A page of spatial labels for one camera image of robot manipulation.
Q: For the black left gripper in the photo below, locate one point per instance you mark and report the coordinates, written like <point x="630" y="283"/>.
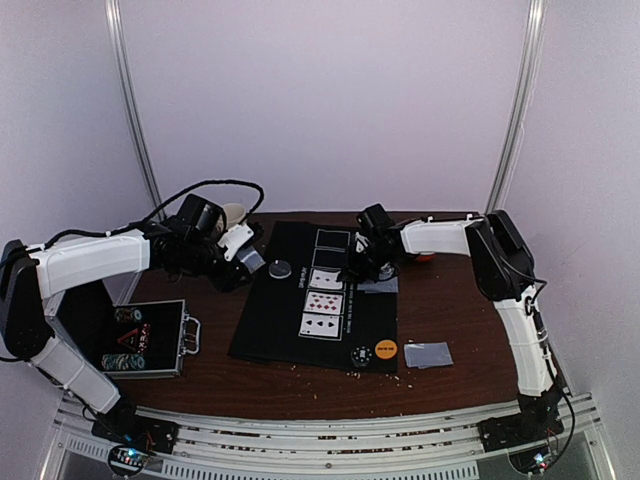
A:
<point x="228" y="280"/>

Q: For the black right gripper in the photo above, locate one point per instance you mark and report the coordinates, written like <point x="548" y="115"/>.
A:
<point x="364" y="264"/>

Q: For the grey playing card deck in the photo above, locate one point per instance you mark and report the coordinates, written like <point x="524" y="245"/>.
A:
<point x="251" y="259"/>

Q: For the face-down card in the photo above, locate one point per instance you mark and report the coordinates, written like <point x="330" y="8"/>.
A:
<point x="389" y="286"/>
<point x="435" y="355"/>

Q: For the four of diamonds card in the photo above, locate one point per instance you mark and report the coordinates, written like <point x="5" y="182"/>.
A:
<point x="325" y="280"/>

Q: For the spade card face up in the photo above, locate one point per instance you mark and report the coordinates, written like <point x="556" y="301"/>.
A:
<point x="321" y="326"/>

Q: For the orange big blind button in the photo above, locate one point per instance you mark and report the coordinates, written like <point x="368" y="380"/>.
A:
<point x="386" y="349"/>

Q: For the dark green chip stack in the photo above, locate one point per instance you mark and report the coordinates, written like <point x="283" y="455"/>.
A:
<point x="361" y="356"/>

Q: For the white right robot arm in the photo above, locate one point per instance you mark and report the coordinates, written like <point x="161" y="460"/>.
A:
<point x="503" y="267"/>

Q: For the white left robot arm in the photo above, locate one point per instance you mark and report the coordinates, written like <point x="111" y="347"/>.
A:
<point x="75" y="265"/>

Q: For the orange bowl white inside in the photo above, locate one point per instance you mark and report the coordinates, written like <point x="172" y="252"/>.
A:
<point x="424" y="257"/>

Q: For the ceramic mug with print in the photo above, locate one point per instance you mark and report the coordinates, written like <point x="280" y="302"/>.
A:
<point x="235" y="213"/>

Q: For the black poker mat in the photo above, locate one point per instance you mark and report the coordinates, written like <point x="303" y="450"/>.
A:
<point x="268" y="329"/>

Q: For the upper chip stack in case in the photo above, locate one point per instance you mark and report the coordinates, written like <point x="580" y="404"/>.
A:
<point x="128" y="315"/>

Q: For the chip stack in case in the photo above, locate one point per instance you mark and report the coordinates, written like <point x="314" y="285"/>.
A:
<point x="117" y="362"/>
<point x="128" y="315"/>

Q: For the aluminium poker chip case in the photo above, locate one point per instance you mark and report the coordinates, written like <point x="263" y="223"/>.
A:
<point x="165" y="336"/>

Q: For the aluminium corner post right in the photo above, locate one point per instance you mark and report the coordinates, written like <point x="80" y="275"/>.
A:
<point x="524" y="92"/>

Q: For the aluminium corner post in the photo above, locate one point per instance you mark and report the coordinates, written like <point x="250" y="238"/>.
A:
<point x="118" y="42"/>
<point x="524" y="92"/>

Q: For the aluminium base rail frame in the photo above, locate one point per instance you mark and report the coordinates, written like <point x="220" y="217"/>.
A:
<point x="444" y="445"/>

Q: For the aluminium corner post left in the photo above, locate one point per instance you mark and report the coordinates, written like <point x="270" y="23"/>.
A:
<point x="118" y="42"/>

